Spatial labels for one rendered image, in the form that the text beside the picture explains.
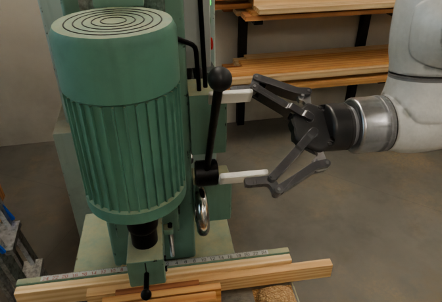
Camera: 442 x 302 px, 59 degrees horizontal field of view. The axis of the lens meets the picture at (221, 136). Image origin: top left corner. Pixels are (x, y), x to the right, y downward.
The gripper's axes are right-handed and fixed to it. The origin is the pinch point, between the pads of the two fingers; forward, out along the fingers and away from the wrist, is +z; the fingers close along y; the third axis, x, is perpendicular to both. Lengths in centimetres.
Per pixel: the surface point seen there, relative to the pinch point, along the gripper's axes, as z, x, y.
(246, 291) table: -6.4, -39.5, -20.5
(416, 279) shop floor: -110, -147, -21
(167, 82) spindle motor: 7.4, 6.8, 5.8
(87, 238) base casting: 34, -65, 1
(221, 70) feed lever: 0.1, 9.7, 5.3
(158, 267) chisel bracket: 11.9, -25.4, -14.8
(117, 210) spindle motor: 16.9, -9.0, -7.3
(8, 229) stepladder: 76, -112, 18
